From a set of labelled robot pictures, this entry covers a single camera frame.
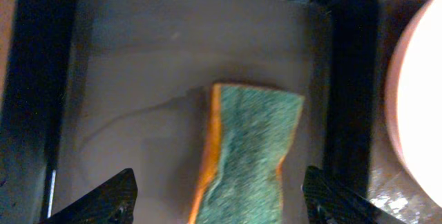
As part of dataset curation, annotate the green orange sponge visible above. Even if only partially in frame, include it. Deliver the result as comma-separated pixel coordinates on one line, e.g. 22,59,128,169
189,83,305,223

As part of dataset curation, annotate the small black tray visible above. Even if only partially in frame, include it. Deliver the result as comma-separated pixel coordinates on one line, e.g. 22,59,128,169
1,0,379,223

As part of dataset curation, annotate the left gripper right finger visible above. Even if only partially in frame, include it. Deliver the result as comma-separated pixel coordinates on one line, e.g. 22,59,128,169
302,166,404,224

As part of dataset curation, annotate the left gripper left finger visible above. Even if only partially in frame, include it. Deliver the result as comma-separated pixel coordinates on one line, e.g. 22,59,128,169
41,168,137,224

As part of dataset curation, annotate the white plate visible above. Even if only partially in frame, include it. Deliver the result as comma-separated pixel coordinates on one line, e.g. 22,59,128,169
385,0,441,205

